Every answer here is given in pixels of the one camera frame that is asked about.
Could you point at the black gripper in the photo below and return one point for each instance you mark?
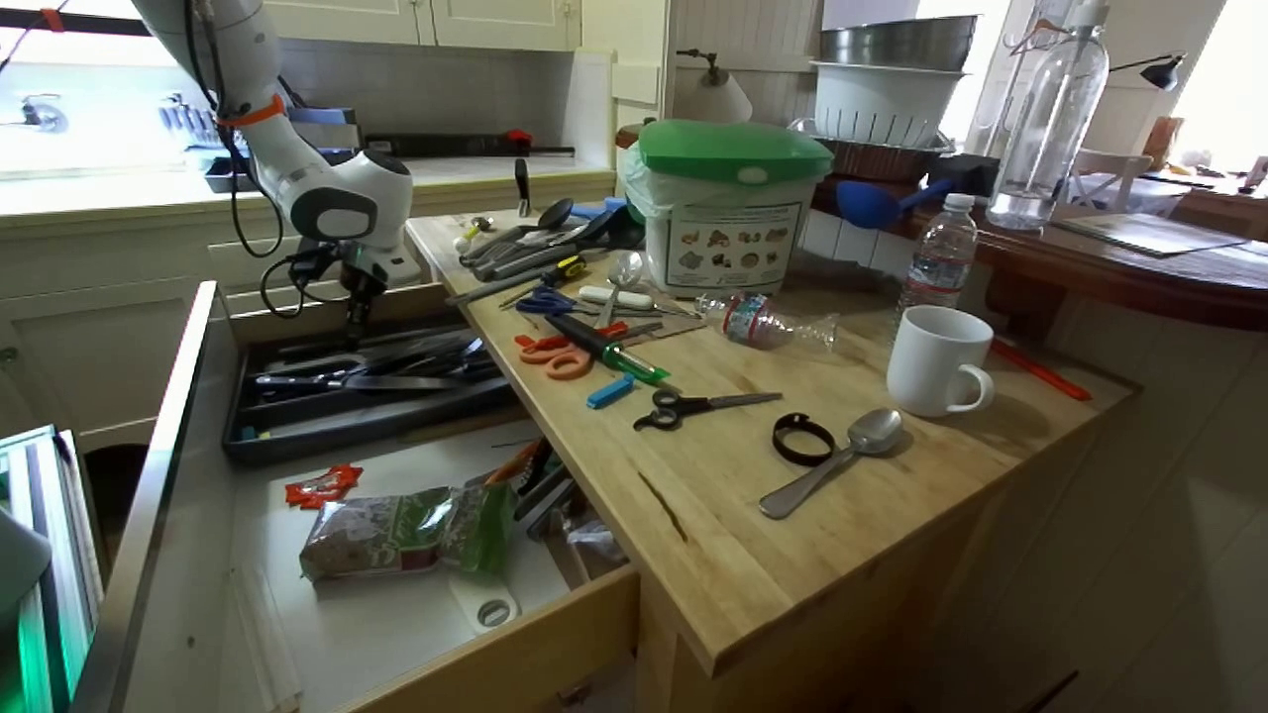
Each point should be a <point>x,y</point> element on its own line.
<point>359,277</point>

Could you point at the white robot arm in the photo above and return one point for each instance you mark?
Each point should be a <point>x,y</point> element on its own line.
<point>347,212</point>

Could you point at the green sheathed knife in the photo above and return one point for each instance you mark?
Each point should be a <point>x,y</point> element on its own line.
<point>608,352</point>

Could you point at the wooden kitchen drawer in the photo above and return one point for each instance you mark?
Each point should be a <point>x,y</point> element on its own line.
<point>209,608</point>

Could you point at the dark grey cutlery tray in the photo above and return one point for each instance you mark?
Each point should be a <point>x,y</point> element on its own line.
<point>364,390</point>

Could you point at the red ketchup sachets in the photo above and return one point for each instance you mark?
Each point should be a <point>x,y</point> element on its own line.
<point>322,490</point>

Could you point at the orange scissors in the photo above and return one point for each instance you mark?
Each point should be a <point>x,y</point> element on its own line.
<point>569,352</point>

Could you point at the blue plastic clip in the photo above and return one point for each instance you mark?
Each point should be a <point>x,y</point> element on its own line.
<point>608,395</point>

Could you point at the green granola snack bag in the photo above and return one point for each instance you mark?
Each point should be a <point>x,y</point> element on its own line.
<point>462,529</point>

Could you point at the black scissors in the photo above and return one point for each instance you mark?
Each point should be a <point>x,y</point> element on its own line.
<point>670,407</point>

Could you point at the green lidded compost bin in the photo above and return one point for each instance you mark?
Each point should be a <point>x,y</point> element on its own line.
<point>718,204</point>

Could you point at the lying plastic water bottle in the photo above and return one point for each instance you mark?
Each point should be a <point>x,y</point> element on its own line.
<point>758,324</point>

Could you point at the white dish rack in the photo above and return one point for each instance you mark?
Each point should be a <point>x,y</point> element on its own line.
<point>883,106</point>

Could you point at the metal spoon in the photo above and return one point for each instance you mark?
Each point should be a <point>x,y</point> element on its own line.
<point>872,435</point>

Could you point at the white ceramic mug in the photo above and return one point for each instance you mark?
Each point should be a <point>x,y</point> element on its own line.
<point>942,362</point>

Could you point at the upright plastic water bottle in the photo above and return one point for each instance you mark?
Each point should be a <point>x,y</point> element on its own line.
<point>945,255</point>

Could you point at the steel mixing bowl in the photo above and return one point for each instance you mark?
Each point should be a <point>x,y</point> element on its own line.
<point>939,45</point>

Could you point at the red pen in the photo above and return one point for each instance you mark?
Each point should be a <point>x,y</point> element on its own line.
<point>1051,380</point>

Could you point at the large glass bottle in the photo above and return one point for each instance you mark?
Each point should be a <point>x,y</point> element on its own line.
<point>1051,121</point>

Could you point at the black ring band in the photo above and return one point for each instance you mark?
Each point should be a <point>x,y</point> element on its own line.
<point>802,442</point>

